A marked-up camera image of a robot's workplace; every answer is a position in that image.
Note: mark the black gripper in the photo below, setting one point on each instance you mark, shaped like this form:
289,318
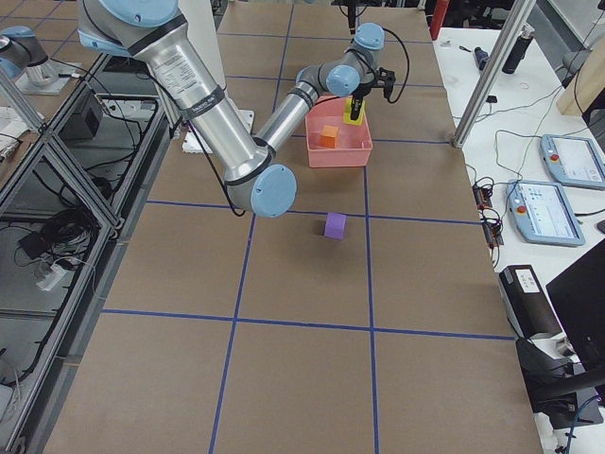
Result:
360,93

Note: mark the yellow foam block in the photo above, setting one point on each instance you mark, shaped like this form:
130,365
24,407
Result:
353,112

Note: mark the orange foam block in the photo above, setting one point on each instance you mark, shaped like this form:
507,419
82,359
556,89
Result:
328,136

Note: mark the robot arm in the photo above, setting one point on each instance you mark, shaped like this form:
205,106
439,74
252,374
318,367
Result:
155,32
21,52

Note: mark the pink plastic bin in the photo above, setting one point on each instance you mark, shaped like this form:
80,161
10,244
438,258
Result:
354,143

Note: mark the red fire extinguisher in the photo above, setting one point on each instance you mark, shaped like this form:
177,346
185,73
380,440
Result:
439,12

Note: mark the purple foam block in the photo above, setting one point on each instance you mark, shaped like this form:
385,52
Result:
335,225

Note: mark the small circuit board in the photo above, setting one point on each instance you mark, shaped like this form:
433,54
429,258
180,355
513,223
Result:
483,195

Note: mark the black water bottle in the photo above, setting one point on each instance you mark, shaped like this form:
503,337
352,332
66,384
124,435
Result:
519,50

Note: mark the near teach pendant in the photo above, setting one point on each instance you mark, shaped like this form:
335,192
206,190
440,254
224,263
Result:
542,214

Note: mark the teach pendant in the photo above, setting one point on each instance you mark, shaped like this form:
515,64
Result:
542,214
573,161

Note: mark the far teach pendant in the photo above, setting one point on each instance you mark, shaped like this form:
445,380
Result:
573,161

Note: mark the wooden board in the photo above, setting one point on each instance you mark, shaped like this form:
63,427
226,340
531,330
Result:
586,85

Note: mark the black box with label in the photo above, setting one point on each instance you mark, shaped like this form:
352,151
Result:
530,312

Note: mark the black monitor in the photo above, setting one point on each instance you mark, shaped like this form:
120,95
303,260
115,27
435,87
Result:
577,295

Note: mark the white power strip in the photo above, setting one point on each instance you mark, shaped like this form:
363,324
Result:
55,273

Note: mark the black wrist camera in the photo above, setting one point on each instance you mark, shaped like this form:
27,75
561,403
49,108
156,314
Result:
384,79

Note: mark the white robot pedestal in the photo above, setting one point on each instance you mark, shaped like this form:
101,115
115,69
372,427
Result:
201,33

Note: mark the aluminium frame post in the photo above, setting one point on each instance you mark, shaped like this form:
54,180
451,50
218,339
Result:
504,43

